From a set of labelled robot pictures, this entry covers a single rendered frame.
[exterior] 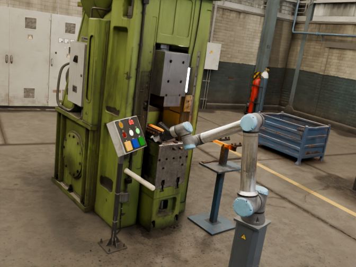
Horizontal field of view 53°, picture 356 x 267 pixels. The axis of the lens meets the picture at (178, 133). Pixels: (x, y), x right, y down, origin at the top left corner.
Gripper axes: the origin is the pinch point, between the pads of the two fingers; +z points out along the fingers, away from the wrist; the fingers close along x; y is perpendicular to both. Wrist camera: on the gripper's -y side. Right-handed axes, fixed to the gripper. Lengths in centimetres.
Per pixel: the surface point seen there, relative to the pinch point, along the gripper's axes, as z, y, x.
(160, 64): -14, -58, 32
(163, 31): -23, -87, 43
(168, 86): -11, -38, 38
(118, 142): 13.4, -3.9, -27.8
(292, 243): -54, 153, 105
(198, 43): -36, -72, 82
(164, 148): 12.5, 14.8, 34.4
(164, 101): -3.3, -26.2, 35.2
